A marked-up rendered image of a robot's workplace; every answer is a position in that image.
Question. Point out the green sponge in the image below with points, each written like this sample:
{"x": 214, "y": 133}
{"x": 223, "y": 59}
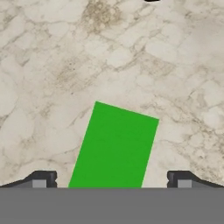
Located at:
{"x": 115, "y": 148}

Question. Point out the black round object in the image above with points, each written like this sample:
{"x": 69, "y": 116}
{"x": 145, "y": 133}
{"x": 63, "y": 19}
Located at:
{"x": 152, "y": 0}

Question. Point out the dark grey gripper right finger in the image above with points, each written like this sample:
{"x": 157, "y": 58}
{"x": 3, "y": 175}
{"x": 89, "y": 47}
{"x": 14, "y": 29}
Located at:
{"x": 180, "y": 178}

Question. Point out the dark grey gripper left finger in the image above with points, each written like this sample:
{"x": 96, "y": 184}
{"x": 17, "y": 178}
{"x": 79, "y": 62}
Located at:
{"x": 43, "y": 178}

